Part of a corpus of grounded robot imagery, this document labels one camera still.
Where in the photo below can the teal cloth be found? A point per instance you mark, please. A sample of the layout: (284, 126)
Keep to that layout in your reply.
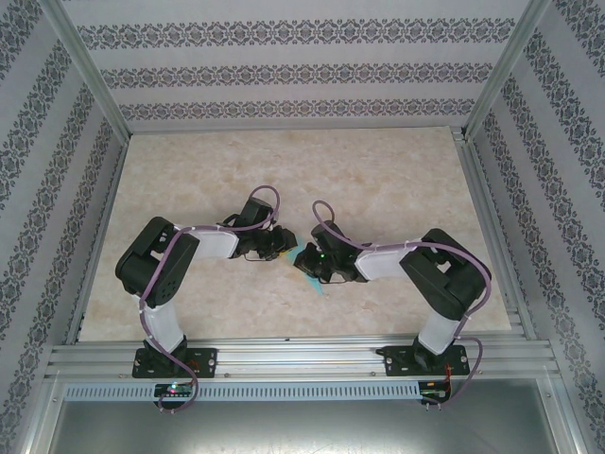
(316, 285)

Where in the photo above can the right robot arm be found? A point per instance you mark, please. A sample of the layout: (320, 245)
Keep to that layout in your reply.
(378, 262)

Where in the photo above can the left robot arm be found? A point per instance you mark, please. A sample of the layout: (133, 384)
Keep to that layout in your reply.
(217, 244)

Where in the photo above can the grey sheet metal panel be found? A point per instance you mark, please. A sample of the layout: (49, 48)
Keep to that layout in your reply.
(302, 430)

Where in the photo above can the left controller board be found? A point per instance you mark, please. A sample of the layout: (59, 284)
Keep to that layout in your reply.
(172, 389)

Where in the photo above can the controller board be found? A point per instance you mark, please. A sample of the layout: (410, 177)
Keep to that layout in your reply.
(432, 392)
(172, 389)

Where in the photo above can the right controller board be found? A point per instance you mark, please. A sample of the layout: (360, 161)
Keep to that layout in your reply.
(432, 392)

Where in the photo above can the aluminium mounting rail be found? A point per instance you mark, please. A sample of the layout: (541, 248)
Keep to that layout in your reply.
(293, 359)

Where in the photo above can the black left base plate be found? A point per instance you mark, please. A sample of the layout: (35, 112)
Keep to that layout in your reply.
(208, 361)

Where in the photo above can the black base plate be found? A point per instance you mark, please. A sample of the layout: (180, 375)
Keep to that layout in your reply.
(394, 359)
(208, 361)

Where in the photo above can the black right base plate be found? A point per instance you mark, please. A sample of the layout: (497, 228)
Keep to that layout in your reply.
(394, 359)

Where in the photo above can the aluminium frame post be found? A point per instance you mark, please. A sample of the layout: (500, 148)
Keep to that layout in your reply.
(90, 71)
(506, 71)

